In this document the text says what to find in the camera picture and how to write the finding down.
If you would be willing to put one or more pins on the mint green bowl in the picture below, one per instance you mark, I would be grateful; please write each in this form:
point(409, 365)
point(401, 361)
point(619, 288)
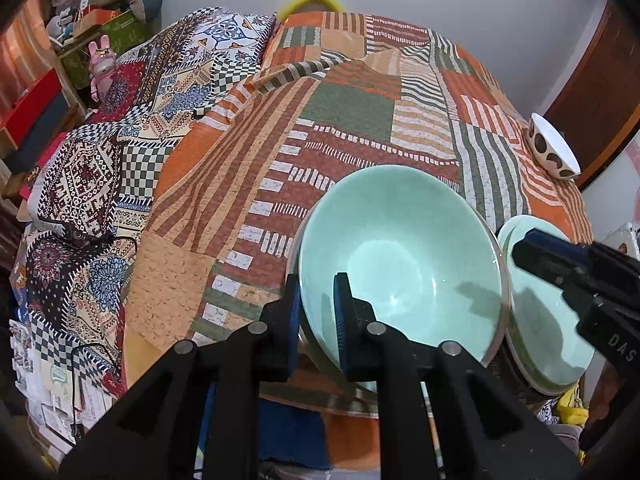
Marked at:
point(400, 240)

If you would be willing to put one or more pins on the pink rabbit toy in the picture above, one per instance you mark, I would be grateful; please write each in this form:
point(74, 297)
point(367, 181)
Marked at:
point(101, 67)

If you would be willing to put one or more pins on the wooden door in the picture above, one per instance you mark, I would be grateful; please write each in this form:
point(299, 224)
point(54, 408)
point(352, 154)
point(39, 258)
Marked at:
point(590, 95)

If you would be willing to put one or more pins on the checkered patterned patchwork blanket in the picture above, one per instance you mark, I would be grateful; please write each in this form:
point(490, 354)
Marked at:
point(100, 170)

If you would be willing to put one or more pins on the mint green plate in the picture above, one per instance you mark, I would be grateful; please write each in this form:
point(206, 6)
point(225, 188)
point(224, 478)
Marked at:
point(542, 330)

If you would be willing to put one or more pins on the green patterned box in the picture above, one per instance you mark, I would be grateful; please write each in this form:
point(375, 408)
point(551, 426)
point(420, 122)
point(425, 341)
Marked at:
point(105, 40)

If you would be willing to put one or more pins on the orange striped patchwork blanket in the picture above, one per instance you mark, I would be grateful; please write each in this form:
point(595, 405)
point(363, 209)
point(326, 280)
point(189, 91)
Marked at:
point(350, 110)

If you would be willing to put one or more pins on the dark blue box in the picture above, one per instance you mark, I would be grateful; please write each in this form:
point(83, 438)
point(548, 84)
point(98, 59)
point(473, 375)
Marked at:
point(40, 132)

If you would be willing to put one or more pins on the pile of papers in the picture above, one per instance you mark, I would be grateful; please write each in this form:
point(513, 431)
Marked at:
point(45, 400)

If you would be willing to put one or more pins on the red box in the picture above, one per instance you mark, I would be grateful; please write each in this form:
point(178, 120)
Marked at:
point(27, 100)

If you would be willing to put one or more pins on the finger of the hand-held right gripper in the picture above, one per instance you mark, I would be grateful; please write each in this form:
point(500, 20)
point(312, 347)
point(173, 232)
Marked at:
point(547, 257)

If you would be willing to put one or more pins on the brown spotted white bowl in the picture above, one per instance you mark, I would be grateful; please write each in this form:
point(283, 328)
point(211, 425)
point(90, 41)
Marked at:
point(550, 147)

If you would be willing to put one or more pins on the orange curtain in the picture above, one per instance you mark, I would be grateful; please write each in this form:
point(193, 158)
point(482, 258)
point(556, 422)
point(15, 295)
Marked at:
point(22, 45)

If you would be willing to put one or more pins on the blue cloth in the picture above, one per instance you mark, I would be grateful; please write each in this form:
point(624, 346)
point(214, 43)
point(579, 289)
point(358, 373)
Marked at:
point(292, 432)

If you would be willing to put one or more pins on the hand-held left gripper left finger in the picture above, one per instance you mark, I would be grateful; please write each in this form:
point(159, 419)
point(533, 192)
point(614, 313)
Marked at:
point(280, 330)

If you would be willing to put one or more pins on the yellow plush toy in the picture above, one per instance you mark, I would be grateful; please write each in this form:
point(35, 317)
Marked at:
point(572, 405)

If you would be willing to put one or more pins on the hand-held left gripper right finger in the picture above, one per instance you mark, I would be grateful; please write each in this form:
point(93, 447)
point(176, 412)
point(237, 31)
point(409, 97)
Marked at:
point(344, 325)

